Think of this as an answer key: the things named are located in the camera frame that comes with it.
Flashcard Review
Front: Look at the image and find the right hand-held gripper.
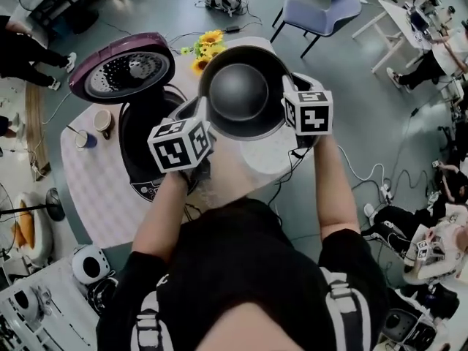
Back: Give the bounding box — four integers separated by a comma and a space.
280, 72, 334, 150

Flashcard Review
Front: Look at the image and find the wooden plank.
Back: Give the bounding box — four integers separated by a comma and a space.
24, 82, 52, 177

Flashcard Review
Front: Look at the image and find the yellow sunflower bouquet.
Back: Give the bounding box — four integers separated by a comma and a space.
181, 29, 228, 76

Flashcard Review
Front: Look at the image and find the person's torso in black shirt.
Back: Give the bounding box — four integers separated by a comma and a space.
95, 197, 390, 351

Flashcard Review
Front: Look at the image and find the person's right forearm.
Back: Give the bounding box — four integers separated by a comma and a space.
314, 135, 361, 239

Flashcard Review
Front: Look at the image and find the blue-grey plastic chair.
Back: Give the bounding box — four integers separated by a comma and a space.
272, 0, 363, 59

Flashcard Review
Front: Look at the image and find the purple rice cooker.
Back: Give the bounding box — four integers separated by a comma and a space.
68, 31, 216, 203

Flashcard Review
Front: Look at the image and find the white round armchair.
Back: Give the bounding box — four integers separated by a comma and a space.
10, 191, 55, 265

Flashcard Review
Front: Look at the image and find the black pot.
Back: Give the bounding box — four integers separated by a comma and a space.
198, 45, 295, 143

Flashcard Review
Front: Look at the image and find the white round pod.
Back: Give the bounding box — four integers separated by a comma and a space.
9, 287, 43, 325
71, 245, 110, 285

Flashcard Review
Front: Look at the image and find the person's left forearm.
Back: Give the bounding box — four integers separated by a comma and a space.
130, 170, 191, 263

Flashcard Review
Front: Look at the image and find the beige cup with brown handle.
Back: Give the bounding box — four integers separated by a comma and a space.
93, 108, 117, 140

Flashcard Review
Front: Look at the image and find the blue mug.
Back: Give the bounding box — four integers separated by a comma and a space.
75, 129, 99, 152

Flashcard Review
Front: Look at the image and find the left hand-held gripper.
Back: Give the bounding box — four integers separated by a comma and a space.
147, 96, 216, 197

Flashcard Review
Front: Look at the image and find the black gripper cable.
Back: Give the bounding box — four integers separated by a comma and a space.
268, 146, 312, 211
182, 181, 209, 221

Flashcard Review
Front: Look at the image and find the black fan stand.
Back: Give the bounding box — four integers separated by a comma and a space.
0, 187, 67, 223

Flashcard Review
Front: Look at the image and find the white power cable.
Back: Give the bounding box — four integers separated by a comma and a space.
338, 145, 389, 193
42, 91, 72, 126

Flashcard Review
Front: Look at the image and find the black pedestal fan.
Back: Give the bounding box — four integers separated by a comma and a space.
18, 0, 100, 36

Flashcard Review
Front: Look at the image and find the black round pod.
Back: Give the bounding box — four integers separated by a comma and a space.
86, 276, 120, 316

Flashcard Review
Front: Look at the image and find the white trestle table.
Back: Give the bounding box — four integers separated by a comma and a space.
352, 0, 436, 75

